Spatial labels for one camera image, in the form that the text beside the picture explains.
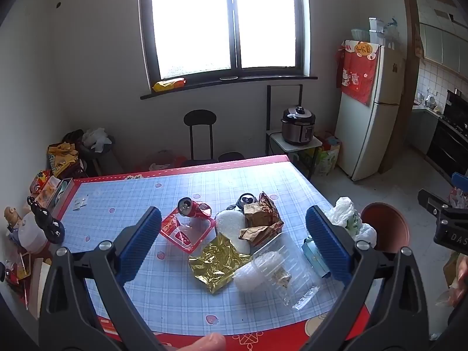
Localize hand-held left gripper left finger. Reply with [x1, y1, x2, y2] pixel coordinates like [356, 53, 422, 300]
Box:
[38, 206, 163, 351]

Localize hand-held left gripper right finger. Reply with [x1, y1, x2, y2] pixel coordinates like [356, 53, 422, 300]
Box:
[305, 205, 430, 351]

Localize pink plastic bin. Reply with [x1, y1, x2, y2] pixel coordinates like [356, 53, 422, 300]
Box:
[360, 202, 412, 254]

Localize brown printed paper bag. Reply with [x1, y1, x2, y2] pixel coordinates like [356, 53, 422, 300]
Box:
[244, 191, 285, 228]

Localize gold foil wrapper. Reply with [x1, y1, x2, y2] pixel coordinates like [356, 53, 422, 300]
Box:
[188, 233, 254, 295]

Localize person's right hand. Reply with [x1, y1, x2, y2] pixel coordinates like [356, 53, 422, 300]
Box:
[454, 256, 468, 308]

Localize person's left hand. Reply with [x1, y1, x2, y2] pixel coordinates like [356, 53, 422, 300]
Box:
[182, 333, 226, 351]

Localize teal cardboard box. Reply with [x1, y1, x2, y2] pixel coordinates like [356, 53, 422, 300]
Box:
[302, 238, 332, 279]

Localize white plastic bag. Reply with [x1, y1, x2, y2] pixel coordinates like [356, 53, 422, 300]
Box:
[325, 197, 377, 250]

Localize black oven stove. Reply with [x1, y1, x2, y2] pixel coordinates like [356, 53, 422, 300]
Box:
[426, 115, 468, 180]

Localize red plastic tray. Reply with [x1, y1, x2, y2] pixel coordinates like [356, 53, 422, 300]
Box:
[160, 214, 216, 255]

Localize blue plaid tablecloth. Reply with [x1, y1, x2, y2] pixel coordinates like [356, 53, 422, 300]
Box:
[58, 154, 374, 351]

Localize clear plastic container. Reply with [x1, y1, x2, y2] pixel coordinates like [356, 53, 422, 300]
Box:
[252, 232, 323, 311]

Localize crushed red can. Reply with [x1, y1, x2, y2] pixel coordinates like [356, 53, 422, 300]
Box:
[177, 197, 213, 224]

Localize clear crumpled plastic cup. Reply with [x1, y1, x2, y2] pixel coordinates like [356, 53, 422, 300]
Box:
[233, 250, 290, 294]

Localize colourful shopping bag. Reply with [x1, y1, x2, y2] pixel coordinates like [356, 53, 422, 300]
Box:
[311, 132, 341, 177]

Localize white refrigerator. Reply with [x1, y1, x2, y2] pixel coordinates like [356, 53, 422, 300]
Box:
[334, 39, 406, 182]

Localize white foam bowl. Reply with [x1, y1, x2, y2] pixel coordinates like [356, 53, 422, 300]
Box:
[215, 209, 254, 255]

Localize crushed dark can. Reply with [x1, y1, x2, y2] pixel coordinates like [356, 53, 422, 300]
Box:
[236, 192, 259, 213]

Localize small white table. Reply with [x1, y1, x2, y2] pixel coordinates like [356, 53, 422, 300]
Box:
[270, 132, 323, 180]

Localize dark bin with white bag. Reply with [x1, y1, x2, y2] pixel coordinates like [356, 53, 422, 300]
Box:
[78, 128, 116, 162]

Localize yellow snack bag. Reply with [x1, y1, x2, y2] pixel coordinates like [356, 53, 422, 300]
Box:
[47, 142, 80, 178]

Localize red snack bag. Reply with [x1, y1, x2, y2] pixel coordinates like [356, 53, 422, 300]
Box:
[29, 170, 52, 195]

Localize steel pressure cooker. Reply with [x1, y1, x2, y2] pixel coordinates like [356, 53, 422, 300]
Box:
[281, 106, 316, 146]

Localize small doll figure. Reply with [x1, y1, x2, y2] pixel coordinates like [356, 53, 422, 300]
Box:
[4, 207, 27, 235]

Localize upper kitchen cabinets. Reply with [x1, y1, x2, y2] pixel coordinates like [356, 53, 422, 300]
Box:
[417, 0, 468, 78]

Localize red printed cloth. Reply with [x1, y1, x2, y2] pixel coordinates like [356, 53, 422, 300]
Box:
[336, 40, 381, 106]

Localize yellow packet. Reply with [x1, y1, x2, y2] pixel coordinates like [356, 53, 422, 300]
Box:
[153, 78, 186, 93]

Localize clear plastic storage containers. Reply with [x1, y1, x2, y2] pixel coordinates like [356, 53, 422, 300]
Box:
[351, 18, 399, 48]

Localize dark window sill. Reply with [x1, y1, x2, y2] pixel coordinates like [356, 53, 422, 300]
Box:
[141, 76, 319, 100]

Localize window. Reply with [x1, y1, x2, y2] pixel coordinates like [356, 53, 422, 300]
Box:
[139, 0, 311, 82]

